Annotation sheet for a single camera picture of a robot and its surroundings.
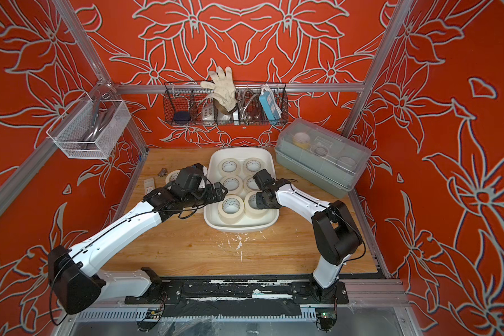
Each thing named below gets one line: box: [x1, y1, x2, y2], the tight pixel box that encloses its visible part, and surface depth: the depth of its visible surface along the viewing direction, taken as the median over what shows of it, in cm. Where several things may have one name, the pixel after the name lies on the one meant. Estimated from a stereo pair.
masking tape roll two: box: [217, 157, 241, 177], surface depth 112 cm
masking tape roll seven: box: [242, 157, 266, 177], surface depth 112 cm
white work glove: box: [200, 65, 238, 115], surface depth 91 cm
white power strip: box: [202, 105, 215, 126], surface depth 94 cm
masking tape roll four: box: [165, 169, 181, 185], surface depth 108 cm
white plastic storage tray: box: [203, 147, 280, 233], surface depth 102 cm
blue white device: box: [259, 91, 283, 121], surface depth 89 cm
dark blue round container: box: [173, 110, 190, 124], surface depth 101 cm
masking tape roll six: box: [217, 194, 245, 225], surface depth 89 cm
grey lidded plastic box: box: [274, 117, 372, 199], surface depth 97 cm
